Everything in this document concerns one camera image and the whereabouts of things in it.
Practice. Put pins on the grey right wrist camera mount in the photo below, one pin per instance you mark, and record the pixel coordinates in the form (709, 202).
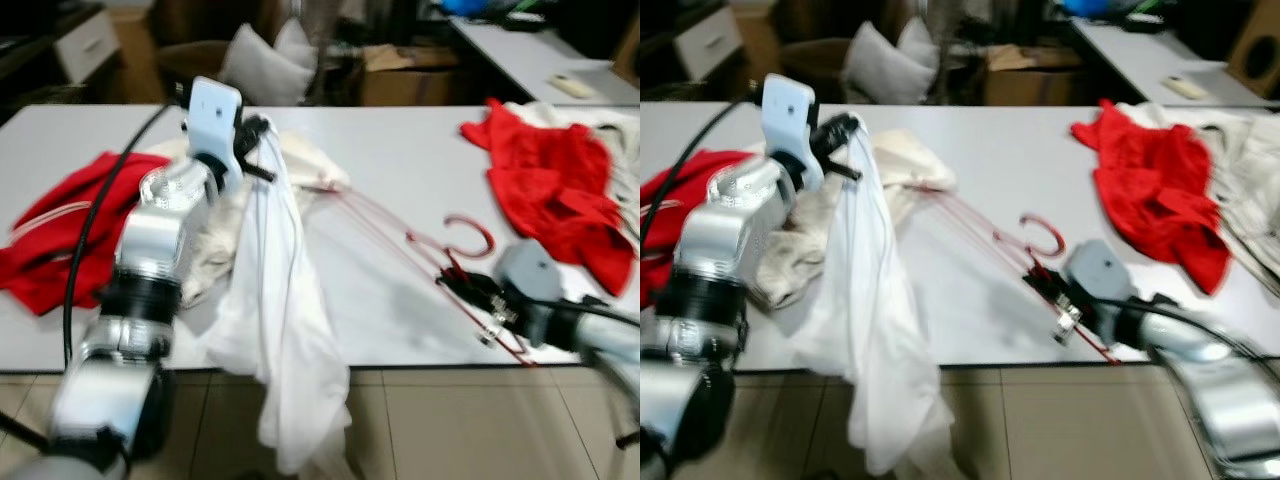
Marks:
(528, 275)
(1098, 272)

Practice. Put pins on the tan cardboard box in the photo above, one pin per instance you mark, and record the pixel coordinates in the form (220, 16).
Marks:
(760, 45)
(135, 50)

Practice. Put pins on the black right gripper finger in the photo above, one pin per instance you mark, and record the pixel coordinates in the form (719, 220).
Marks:
(1042, 278)
(460, 282)

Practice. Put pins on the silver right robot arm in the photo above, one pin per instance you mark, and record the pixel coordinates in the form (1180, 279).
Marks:
(590, 345)
(1220, 390)

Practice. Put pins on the red plastic hanger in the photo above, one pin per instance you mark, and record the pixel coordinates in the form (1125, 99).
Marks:
(490, 238)
(1060, 238)

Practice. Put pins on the grey pillow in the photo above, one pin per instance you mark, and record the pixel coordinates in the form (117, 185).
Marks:
(300, 40)
(922, 38)
(880, 68)
(255, 70)

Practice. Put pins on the large white table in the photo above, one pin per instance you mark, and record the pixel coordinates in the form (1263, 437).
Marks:
(400, 150)
(1000, 140)

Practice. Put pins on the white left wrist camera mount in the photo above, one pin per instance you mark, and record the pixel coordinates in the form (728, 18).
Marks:
(215, 115)
(790, 110)

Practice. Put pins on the red jacket white stripes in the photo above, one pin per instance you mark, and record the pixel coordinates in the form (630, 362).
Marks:
(665, 240)
(50, 250)

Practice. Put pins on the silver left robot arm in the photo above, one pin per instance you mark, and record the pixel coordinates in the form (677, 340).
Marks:
(150, 240)
(720, 240)

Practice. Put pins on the blue plastic item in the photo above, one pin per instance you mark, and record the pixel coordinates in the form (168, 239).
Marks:
(1100, 6)
(480, 6)

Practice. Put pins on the red T-shirt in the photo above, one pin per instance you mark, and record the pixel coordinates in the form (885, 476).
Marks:
(540, 190)
(1150, 190)

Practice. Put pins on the cream jacket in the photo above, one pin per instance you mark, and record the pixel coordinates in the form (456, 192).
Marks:
(1250, 170)
(615, 140)
(210, 250)
(790, 260)

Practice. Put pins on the low TV cabinet white drawers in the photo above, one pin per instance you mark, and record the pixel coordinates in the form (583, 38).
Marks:
(710, 42)
(88, 45)

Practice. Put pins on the white remote control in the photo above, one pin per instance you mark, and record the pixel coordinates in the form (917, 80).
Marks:
(574, 86)
(1185, 88)

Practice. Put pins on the open brown cardboard box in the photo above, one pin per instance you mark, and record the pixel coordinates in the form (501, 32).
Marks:
(410, 80)
(1035, 80)

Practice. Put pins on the white desk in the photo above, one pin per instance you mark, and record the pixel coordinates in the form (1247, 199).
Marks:
(1130, 50)
(520, 50)

